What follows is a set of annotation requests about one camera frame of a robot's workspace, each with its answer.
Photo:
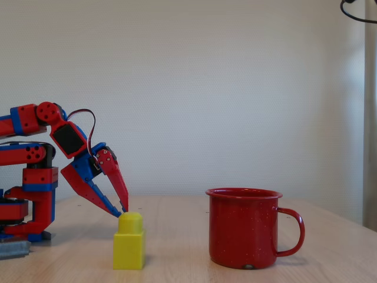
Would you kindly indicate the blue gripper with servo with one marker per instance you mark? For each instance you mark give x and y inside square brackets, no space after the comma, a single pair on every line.
[86,167]

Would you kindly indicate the grey table clamp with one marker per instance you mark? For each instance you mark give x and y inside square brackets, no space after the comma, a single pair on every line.
[14,249]

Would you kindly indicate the red enamel mug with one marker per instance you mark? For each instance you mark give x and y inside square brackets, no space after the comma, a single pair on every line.
[241,230]

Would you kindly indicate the grey vertical frame strip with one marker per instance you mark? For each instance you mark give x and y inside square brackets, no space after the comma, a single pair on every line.
[370,118]

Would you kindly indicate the yellow toy building block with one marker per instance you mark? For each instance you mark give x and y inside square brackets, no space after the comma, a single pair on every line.
[129,244]

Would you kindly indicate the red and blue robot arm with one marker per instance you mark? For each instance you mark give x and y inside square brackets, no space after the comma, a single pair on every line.
[28,119]

